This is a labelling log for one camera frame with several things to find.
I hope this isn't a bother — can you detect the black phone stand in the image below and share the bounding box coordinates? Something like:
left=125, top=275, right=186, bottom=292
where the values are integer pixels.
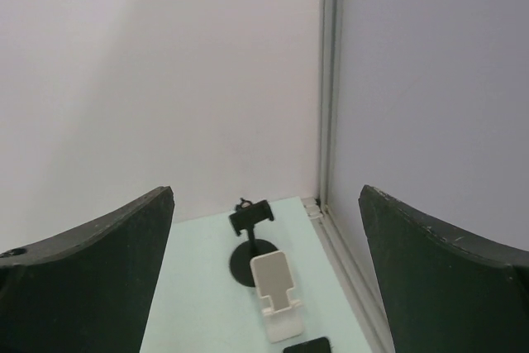
left=283, top=336, right=332, bottom=353

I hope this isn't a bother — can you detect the right aluminium frame post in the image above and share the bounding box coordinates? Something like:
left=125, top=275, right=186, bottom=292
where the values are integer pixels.
left=317, top=0, right=343, bottom=212

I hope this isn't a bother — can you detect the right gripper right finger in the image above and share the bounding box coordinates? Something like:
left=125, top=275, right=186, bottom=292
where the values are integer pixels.
left=359, top=185, right=528, bottom=352

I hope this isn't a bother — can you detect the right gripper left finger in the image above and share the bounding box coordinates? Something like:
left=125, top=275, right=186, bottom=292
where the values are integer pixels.
left=1, top=187, right=174, bottom=352

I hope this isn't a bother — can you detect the white phone stand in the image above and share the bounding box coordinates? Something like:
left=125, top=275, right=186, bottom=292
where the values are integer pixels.
left=250, top=250, right=305, bottom=344

